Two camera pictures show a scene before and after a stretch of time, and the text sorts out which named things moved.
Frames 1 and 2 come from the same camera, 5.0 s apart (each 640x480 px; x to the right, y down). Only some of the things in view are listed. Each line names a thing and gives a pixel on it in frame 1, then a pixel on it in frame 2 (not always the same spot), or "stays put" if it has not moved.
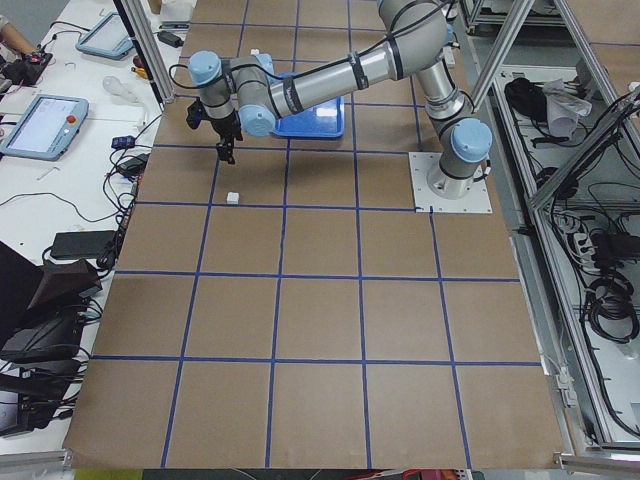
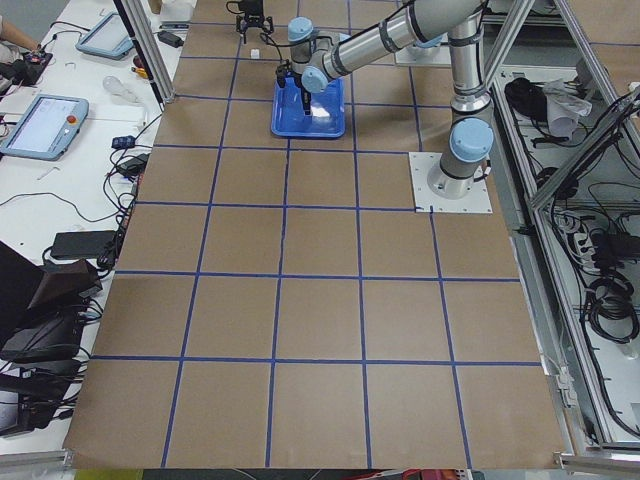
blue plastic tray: [322, 121] stays put
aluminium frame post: [137, 20] stays put
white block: [232, 197] -> [319, 112]
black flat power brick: [82, 244] stays put
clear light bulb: [116, 87] stays put
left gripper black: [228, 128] -> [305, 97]
